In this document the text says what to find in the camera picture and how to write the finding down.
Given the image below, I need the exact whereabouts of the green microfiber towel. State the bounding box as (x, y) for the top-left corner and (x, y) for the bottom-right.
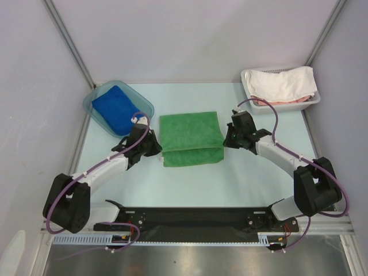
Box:
(159, 111), (224, 167)

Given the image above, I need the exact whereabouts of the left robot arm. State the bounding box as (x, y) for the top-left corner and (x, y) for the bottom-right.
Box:
(43, 124), (162, 235)

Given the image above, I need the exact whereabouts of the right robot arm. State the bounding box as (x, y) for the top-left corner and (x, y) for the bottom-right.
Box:
(223, 110), (343, 231)

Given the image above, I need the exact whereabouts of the translucent blue plastic tray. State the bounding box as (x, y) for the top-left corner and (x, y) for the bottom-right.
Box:
(82, 80), (155, 137)

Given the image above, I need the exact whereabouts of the white plastic basket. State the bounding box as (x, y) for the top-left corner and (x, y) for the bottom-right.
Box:
(241, 66), (321, 114)

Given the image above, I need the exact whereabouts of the pink towel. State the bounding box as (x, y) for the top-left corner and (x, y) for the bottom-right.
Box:
(251, 96), (311, 106)

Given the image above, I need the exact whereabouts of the blue folded towel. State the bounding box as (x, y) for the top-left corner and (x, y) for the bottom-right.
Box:
(92, 86), (139, 136)

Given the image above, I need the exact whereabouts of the white towel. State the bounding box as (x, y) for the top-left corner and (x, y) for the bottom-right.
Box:
(244, 66), (317, 101)

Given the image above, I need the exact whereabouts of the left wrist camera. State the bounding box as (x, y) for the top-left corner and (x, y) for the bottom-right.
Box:
(131, 117), (150, 129)

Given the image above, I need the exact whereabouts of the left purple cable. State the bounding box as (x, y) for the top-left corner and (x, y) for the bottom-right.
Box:
(45, 112), (152, 254)

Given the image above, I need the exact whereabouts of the purple cable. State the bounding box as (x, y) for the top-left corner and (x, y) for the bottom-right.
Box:
(45, 112), (152, 254)
(235, 99), (351, 254)

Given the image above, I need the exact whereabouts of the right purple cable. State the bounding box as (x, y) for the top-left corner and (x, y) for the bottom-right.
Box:
(235, 99), (351, 254)

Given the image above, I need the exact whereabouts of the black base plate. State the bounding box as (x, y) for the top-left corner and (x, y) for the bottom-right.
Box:
(93, 207), (299, 243)

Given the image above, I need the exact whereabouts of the white slotted cable duct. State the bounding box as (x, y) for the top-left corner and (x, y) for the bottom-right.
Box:
(52, 234), (270, 247)

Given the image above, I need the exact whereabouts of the aluminium rail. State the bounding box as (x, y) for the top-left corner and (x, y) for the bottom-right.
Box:
(40, 214), (355, 235)

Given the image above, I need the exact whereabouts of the left aluminium frame post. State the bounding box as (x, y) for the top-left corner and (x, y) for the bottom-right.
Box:
(42, 0), (96, 89)

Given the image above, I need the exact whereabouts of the aluminium frame post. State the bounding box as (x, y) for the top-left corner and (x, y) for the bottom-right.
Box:
(305, 0), (350, 66)
(42, 0), (96, 89)

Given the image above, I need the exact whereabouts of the right aluminium frame post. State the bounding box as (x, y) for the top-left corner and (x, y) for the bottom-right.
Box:
(305, 0), (350, 66)

